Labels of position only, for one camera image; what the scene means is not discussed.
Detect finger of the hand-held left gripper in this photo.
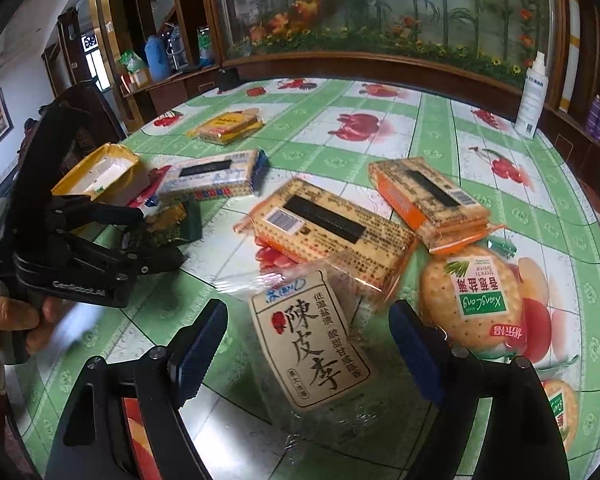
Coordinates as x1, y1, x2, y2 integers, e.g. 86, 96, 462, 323
70, 230, 187, 281
50, 195, 146, 235

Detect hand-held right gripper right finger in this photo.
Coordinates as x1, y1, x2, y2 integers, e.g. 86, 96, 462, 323
388, 299, 572, 480

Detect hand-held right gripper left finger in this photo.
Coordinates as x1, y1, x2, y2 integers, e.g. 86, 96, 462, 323
45, 299, 230, 480

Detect yellow snack bag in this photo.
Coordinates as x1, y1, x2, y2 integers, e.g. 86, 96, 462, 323
51, 142, 149, 207

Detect small green snack packet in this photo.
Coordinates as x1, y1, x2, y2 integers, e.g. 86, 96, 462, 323
144, 199, 204, 247

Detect red and white snack packet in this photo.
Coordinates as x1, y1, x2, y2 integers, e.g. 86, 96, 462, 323
126, 169, 172, 217

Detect round cracker packet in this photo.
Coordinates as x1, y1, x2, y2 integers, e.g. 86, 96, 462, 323
419, 244, 527, 362
540, 379, 581, 467

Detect blue-edged cracker packet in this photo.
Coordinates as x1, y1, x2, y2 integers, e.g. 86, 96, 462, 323
156, 149, 272, 202

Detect clear plum snack bag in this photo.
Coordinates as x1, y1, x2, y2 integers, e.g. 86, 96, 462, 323
219, 269, 377, 433

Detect yellow cracker packet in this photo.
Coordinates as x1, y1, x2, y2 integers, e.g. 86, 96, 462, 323
186, 109, 264, 147

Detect large square cracker packet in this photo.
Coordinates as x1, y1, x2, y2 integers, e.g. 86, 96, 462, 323
234, 176, 419, 292

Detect orange square cracker packet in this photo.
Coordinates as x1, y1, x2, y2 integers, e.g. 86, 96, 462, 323
368, 156, 506, 254

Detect person's left hand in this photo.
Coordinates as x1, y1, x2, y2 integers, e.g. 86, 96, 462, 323
0, 275, 67, 358

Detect green bag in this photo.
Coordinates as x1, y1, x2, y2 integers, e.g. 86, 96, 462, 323
118, 50, 149, 75

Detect blue thermos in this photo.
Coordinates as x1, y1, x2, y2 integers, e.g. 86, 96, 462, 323
144, 35, 172, 82

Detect clear water jug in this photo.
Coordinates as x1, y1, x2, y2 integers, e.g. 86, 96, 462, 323
166, 24, 190, 70

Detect small black box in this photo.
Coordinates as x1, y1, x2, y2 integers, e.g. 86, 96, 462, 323
217, 67, 242, 94

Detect green-capped bottle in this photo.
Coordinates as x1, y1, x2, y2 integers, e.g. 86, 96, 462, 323
196, 26, 217, 67

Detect green fruit-print tablecloth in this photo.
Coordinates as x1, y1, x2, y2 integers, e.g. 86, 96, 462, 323
10, 77, 600, 480

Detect wooden display cabinet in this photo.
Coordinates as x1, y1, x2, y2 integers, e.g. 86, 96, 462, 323
86, 0, 600, 213

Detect white spray bottle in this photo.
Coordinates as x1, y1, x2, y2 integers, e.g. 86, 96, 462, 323
514, 51, 552, 139

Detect flower-print glass panel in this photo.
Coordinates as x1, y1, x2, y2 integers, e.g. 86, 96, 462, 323
207, 0, 557, 87

